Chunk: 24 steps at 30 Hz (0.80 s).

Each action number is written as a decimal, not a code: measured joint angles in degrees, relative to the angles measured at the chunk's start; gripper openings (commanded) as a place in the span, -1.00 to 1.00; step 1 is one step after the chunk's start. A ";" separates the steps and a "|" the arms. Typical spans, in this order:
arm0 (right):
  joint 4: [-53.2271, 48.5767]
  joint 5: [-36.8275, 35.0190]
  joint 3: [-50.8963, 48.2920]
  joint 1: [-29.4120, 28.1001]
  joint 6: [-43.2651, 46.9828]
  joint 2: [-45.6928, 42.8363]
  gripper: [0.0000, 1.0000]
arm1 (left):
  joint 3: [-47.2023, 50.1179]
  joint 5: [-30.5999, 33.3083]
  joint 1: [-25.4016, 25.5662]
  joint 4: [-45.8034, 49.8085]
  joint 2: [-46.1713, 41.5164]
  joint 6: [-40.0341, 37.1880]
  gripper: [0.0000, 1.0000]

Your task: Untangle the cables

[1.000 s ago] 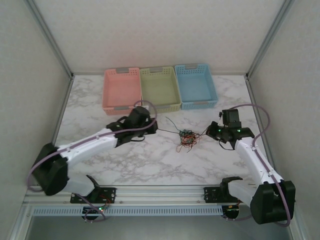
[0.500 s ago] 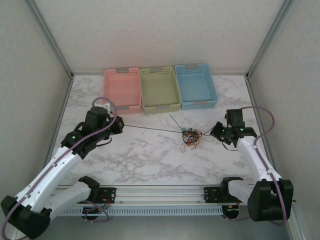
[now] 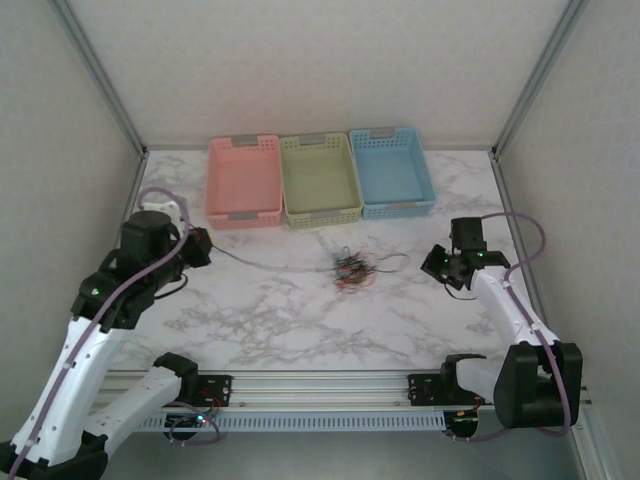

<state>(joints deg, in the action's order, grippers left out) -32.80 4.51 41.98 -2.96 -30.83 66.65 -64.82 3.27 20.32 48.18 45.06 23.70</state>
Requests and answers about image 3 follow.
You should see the thin black cable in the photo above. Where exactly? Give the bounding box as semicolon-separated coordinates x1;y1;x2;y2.
212;244;334;274
369;252;410;276

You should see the coloured wires pile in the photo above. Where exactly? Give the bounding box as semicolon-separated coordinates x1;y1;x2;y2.
327;243;381;301

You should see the thin green cable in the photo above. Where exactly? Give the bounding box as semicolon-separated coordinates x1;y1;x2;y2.
327;243;381;301

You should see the pink plastic basket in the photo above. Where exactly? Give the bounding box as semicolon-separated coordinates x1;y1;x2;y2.
204;134;282;230

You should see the blue plastic basket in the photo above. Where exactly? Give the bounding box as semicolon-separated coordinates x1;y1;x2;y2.
348;126;437;221

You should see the green plastic basket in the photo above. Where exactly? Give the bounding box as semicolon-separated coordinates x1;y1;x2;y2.
278;132;362;230

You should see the electronics board with LED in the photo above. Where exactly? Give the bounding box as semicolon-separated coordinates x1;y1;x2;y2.
167;413;209;432
452;409;481;436

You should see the aluminium table edge rail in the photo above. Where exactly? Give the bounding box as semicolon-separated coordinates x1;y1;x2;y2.
143;143;496;153
491;149;551;326
119;149;150;241

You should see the aluminium frame post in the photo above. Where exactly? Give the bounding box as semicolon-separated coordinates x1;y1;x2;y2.
491;0;596;160
58;0;150;160

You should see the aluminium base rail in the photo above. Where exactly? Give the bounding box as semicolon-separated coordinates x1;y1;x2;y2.
97;368;594;415

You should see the slotted pale blue cable duct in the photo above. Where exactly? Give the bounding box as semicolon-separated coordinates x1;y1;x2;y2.
137;412;447;433

